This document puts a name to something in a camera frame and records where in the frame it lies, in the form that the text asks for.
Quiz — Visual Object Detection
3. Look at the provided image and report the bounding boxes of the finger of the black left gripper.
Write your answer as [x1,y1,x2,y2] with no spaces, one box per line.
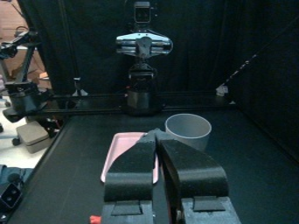
[144,37,154,60]
[134,37,145,60]

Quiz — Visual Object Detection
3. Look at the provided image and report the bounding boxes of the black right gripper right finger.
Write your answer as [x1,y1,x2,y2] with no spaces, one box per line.
[153,129,229,213]

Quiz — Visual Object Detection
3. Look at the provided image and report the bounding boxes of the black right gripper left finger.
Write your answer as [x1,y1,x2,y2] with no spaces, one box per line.
[101,129,157,217]

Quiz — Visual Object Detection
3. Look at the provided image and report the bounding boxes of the pink rectangular plate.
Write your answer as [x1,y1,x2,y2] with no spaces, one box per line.
[98,131,161,186]

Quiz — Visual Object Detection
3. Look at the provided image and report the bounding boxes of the grey plastic cup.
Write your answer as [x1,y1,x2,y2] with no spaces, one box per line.
[162,113,212,153]

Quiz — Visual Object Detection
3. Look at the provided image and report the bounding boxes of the black cloth curtain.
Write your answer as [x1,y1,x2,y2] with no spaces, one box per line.
[16,0,299,158]

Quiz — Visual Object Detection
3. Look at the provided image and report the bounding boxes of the small red part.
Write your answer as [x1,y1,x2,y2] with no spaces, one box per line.
[88,214,102,224]

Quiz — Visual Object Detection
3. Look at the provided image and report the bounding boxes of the white clamp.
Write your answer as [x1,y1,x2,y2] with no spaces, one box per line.
[215,83,229,97]

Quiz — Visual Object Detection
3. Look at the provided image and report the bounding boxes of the beige box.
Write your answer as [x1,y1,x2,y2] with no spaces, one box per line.
[14,120,54,155]

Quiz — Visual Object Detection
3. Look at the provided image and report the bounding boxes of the brown cardboard box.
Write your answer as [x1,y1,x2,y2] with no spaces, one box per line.
[4,45,49,83]

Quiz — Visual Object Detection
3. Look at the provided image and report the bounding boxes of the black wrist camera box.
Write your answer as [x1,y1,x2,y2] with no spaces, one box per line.
[133,1,153,25]

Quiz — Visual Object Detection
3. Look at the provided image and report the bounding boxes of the white bracket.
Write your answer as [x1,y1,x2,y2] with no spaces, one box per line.
[70,76,89,97]

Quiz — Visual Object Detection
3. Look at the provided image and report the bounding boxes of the black frame rail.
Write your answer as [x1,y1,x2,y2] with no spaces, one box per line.
[38,92,237,116]

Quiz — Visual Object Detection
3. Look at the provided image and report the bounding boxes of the thin diagonal cable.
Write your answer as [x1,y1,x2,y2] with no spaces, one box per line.
[223,17,299,86]

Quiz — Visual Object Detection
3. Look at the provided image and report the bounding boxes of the black camera device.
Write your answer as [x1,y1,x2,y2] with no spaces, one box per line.
[0,181,24,212]

